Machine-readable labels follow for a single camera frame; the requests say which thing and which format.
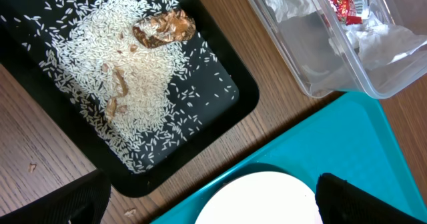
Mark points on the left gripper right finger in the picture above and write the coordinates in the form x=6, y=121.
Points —
x=340, y=202

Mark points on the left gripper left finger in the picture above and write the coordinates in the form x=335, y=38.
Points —
x=83, y=200

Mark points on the large pink plate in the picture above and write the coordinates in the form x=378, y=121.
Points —
x=262, y=197

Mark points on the white napkin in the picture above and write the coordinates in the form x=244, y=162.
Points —
x=376, y=43

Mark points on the brown food scrap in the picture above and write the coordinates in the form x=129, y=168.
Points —
x=165, y=28

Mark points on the red snack wrapper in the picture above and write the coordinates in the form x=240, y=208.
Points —
x=350, y=12

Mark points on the clear plastic waste bin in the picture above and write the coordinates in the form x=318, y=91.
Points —
x=322, y=60

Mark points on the teal serving tray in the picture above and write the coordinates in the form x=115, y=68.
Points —
x=350, y=138

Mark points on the black rectangular tray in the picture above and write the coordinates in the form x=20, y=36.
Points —
x=219, y=93

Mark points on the spilled rice pile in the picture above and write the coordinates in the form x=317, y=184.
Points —
x=121, y=86

